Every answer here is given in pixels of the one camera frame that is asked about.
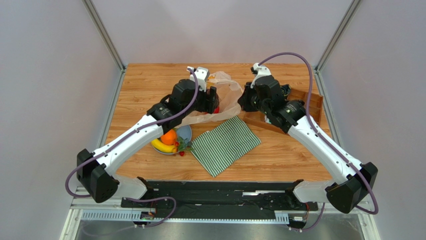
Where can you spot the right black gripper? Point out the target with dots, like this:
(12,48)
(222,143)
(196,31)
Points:
(248,101)

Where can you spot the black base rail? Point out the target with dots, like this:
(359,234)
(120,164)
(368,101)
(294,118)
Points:
(221,200)

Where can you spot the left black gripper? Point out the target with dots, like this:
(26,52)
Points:
(207,106)

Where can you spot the yellow banana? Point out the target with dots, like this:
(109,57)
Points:
(163,148)

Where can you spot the red pomegranate fruit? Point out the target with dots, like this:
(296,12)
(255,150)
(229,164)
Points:
(216,110)

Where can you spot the green striped cloth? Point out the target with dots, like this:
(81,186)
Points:
(219,148)

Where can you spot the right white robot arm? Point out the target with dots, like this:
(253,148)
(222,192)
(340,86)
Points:
(351,179)

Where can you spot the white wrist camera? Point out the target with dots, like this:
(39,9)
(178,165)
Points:
(199,75)
(259,71)

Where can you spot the orange fruit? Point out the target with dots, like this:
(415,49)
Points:
(169,138)

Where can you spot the teal white socks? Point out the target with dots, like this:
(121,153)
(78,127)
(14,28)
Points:
(267,120)

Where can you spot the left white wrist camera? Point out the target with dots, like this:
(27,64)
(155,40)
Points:
(199,75)

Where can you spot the cherry sprig with leaves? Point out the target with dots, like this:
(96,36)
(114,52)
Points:
(183,145)

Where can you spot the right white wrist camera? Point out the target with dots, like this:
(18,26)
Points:
(259,71)

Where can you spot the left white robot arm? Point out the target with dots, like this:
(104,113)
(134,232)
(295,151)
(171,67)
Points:
(96,169)

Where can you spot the translucent banana print plastic bag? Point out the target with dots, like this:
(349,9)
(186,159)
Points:
(228,91)

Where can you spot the blue plate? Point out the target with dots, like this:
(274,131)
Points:
(183,131)

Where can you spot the wooden compartment tray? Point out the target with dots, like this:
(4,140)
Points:
(258,119)

